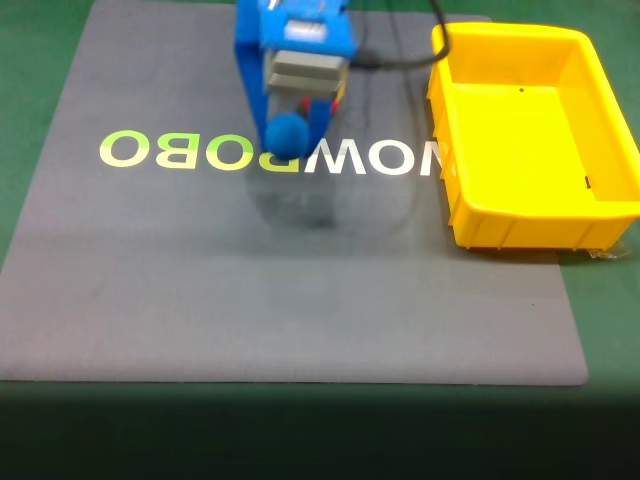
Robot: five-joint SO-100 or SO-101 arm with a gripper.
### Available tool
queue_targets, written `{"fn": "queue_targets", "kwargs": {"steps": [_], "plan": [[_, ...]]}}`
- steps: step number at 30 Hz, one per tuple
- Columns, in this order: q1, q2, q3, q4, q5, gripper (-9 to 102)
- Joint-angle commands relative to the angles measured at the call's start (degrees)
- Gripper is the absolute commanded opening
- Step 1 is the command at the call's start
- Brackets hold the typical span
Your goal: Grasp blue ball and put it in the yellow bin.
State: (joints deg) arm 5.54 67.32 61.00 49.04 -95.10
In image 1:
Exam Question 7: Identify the blue ball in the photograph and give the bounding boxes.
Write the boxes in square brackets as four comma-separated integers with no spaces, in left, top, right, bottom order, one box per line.
[263,112,312,162]

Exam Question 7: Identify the yellow plastic bin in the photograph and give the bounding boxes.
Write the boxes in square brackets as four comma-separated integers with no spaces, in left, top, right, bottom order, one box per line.
[425,21,640,251]

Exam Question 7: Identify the grey mat with lettering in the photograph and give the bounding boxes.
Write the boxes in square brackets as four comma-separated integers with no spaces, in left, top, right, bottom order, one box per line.
[0,0,590,387]

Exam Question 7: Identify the clear plastic wrap scrap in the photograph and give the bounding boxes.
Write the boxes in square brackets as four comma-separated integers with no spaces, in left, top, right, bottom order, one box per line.
[587,241,634,261]

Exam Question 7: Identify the grey camera box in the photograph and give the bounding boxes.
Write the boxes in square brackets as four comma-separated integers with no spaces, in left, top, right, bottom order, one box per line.
[265,48,350,98]

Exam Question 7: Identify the black cable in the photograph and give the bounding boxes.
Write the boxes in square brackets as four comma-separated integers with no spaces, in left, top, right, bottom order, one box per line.
[348,0,454,71]

